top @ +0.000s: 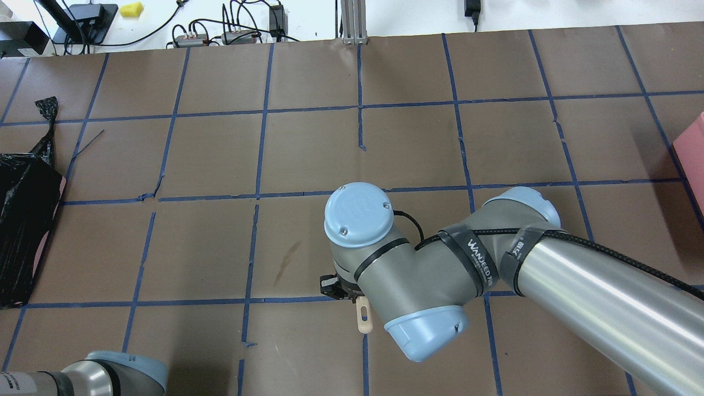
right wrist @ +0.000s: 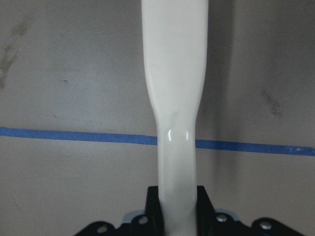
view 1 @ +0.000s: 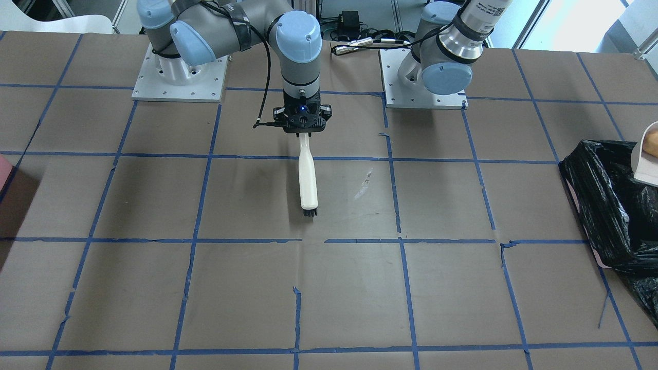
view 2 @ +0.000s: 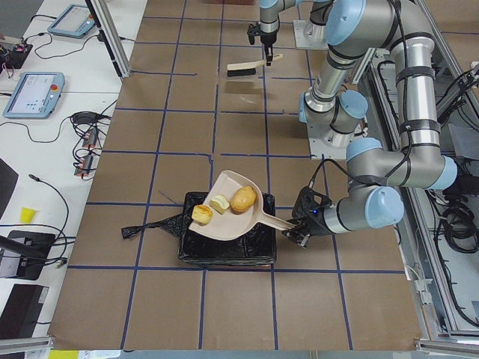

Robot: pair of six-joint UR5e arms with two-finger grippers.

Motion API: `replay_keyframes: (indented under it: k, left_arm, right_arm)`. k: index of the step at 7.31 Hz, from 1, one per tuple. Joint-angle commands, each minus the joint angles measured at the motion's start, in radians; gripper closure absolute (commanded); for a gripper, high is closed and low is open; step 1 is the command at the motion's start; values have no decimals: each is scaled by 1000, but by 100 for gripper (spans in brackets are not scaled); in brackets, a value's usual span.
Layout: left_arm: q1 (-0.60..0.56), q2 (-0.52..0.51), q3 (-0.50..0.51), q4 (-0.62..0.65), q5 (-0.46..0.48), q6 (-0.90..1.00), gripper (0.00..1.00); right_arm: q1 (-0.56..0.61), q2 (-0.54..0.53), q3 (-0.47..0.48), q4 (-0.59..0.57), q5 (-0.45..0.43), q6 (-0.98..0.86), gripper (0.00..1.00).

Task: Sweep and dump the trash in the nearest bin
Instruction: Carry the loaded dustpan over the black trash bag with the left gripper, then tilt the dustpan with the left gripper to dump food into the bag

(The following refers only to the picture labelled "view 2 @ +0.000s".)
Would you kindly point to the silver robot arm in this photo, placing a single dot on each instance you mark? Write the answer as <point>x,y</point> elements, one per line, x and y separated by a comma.
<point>387,146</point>
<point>270,19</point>

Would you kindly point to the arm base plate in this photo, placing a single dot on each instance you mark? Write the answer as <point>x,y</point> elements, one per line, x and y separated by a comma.
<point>318,144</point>
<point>309,35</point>

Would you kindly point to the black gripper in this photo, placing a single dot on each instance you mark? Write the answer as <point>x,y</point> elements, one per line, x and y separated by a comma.
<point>315,225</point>
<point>267,39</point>

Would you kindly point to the usb hub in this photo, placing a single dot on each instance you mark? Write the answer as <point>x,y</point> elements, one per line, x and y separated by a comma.
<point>91,138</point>
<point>84,166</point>

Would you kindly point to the yellow paper cup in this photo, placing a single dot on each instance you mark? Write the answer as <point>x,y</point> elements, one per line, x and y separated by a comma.
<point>27,215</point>

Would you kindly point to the black power adapter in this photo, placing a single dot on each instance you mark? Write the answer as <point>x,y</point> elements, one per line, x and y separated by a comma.
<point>85,117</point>

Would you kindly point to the near teach pendant tablet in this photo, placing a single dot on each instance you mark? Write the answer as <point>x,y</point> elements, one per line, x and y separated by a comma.
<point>35,96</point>

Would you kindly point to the far usb hub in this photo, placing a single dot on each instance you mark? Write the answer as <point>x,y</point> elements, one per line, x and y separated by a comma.
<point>91,138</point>

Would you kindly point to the yellow bread chunk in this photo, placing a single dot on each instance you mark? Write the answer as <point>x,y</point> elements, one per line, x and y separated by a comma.
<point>202,214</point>

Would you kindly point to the black monitor stand base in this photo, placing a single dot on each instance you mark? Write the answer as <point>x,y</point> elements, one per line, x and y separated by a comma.
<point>24,254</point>

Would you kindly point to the near usb hub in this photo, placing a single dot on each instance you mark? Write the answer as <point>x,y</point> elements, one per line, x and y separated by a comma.
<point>84,166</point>

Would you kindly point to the black box device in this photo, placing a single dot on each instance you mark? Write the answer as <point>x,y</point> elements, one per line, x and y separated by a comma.
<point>22,310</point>

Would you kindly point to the far teach pendant tablet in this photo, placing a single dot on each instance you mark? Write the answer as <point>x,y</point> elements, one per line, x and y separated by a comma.
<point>75,21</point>

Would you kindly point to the pale green food chunk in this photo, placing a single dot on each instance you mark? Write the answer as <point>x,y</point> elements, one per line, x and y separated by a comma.
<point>220,203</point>

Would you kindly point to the teach pendant tablet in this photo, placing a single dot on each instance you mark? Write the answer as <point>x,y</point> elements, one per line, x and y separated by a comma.
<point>75,21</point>
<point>35,96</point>

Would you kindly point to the black circuit board device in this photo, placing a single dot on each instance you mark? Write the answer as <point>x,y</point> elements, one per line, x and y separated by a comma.
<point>14,58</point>

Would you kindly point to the aluminium frame post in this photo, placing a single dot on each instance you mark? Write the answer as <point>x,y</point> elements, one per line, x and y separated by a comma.
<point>107,29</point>

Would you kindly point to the brown potato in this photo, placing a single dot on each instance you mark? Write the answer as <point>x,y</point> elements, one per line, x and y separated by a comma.
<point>243,199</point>

